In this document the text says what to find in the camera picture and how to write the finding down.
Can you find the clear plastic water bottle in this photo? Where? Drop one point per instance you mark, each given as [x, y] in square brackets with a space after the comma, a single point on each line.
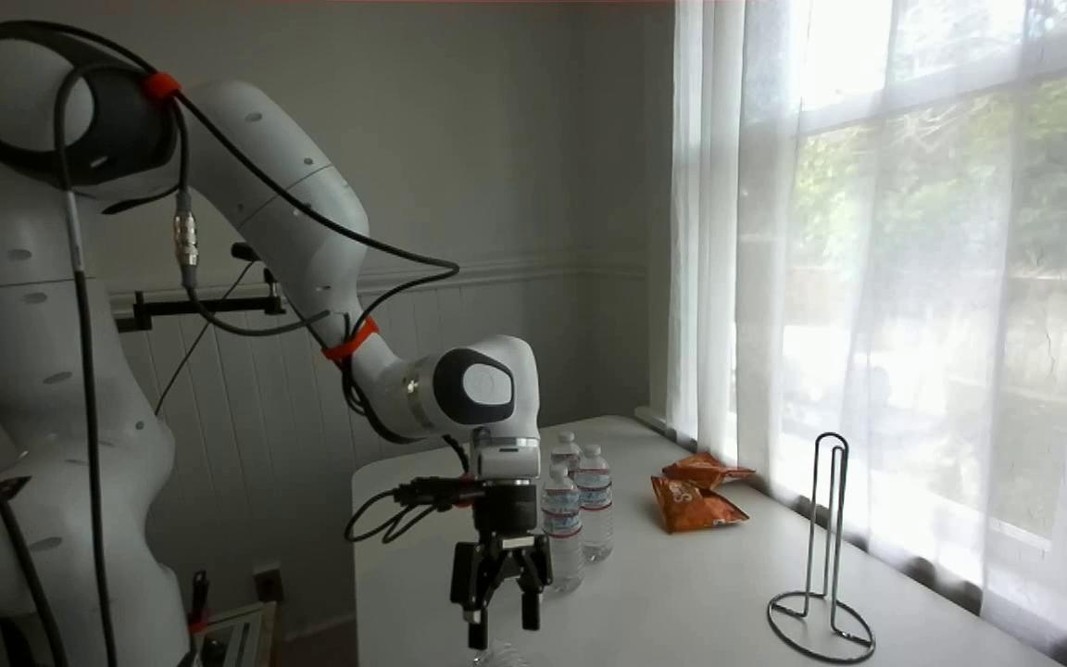
[568, 449]
[595, 505]
[563, 531]

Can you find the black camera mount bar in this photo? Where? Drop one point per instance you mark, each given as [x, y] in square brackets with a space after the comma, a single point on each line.
[187, 305]

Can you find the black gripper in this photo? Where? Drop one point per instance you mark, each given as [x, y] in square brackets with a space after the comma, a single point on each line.
[514, 513]

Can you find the orange snack bag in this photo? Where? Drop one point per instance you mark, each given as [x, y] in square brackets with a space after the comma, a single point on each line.
[693, 505]

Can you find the metal paper towel holder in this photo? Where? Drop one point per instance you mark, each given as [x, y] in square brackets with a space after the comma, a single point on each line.
[830, 435]

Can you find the wall power outlet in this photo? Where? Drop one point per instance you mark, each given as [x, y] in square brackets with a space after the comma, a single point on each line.
[267, 584]

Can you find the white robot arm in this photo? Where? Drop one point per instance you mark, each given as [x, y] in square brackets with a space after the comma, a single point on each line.
[296, 211]

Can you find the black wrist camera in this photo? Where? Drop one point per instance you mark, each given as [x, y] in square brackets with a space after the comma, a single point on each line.
[446, 493]

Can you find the black stand with red band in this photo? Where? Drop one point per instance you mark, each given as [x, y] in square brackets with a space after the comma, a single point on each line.
[198, 617]

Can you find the white framed window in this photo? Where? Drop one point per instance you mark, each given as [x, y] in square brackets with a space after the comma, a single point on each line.
[1053, 49]

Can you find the white rectangular frame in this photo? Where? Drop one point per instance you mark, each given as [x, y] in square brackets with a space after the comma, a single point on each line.
[241, 636]

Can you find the white sheer curtain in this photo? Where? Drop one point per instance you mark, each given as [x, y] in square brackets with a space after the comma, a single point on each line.
[926, 308]

